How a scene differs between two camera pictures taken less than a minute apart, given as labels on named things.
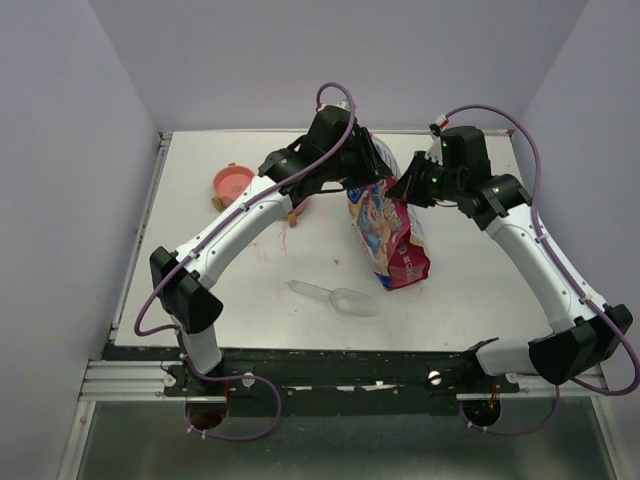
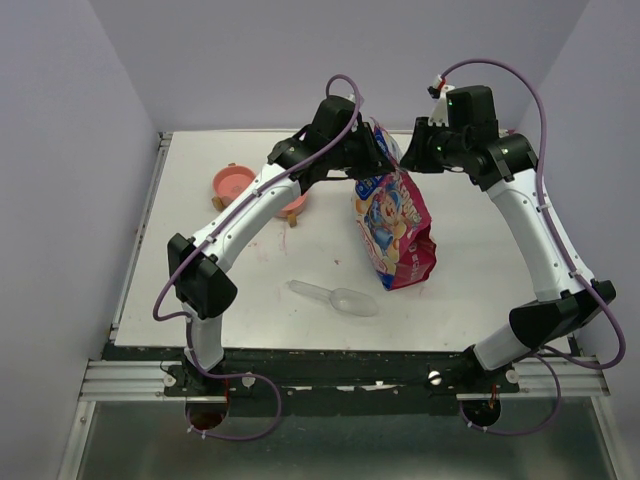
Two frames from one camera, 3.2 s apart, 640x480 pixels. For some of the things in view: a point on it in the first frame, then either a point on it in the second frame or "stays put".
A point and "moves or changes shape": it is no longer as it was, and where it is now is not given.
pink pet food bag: x=391 y=238 moves or changes shape
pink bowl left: x=230 y=181 stays put
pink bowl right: x=300 y=207 stays put
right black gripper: x=406 y=188 -> x=415 y=157
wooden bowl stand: x=218 y=204 stays put
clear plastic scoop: x=343 y=299 stays put
